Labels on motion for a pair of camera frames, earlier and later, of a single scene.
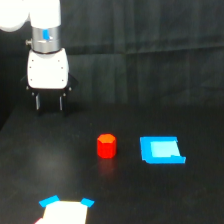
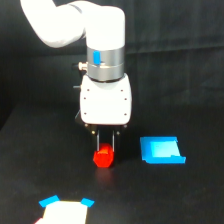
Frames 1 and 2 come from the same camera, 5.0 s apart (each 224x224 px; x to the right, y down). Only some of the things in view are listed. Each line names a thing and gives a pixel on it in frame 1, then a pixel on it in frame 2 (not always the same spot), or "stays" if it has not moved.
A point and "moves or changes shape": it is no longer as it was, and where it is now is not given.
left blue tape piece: [43, 203] stays
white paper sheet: [65, 212] stays
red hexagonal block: [106, 146] moves or changes shape
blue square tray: [161, 150] stays
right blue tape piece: [87, 202] stays
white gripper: [47, 70] → [106, 103]
